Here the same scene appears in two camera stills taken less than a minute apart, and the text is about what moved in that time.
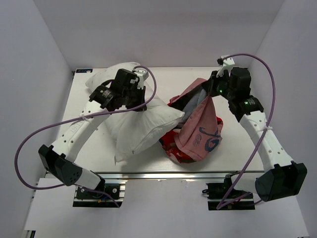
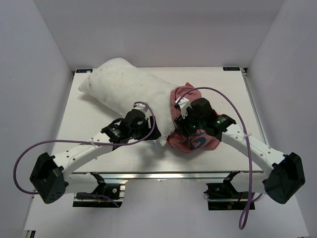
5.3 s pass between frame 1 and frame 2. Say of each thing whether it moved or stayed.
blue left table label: stayed
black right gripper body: moved
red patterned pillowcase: moved
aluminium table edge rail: stayed
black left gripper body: moved
